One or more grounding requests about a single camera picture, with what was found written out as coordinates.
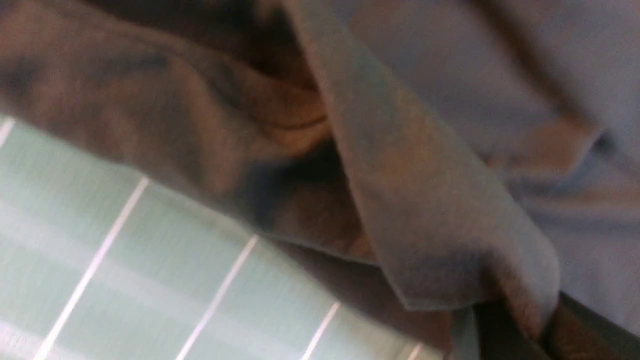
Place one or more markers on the dark gray long-sleeve shirt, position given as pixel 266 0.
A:
pixel 418 160

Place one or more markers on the green checkered tablecloth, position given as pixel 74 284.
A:
pixel 100 263

